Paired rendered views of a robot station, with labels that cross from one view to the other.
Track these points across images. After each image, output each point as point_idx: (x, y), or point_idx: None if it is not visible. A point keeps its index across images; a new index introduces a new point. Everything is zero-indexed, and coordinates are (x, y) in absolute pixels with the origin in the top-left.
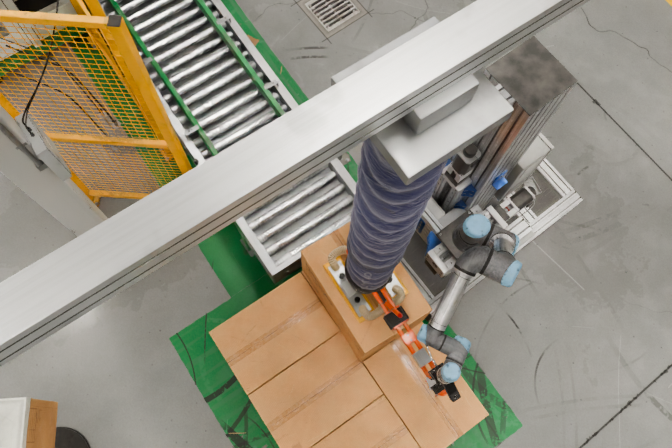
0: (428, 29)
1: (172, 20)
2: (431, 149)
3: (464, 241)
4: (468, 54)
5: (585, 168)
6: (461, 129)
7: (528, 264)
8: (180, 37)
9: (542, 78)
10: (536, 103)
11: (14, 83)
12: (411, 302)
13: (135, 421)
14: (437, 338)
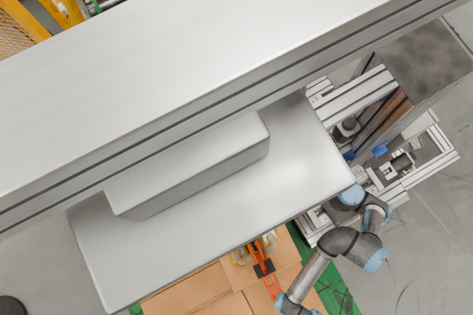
0: (126, 1)
1: None
2: (166, 255)
3: (338, 203)
4: (215, 80)
5: (466, 126)
6: (237, 216)
7: (403, 207)
8: None
9: (435, 60)
10: (424, 91)
11: (3, 17)
12: (283, 250)
13: (63, 299)
14: (292, 310)
